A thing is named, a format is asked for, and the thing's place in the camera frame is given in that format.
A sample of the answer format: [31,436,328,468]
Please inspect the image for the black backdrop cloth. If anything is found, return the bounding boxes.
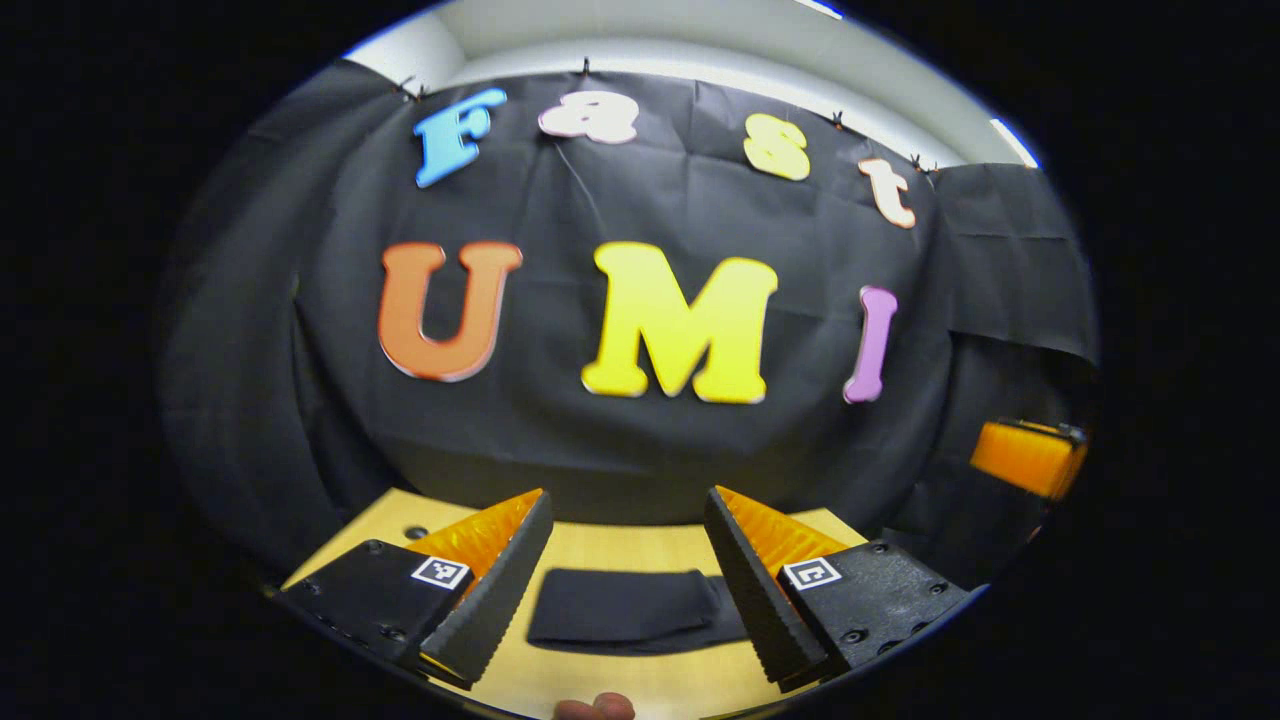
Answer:
[160,60,1101,586]

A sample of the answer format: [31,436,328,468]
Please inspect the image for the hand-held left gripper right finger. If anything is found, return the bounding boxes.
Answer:
[703,485,971,694]

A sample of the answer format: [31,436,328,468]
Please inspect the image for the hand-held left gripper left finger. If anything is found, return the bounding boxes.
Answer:
[272,488,554,691]

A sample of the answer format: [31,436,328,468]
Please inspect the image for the dark grey jeans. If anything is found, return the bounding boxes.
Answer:
[527,568,751,656]

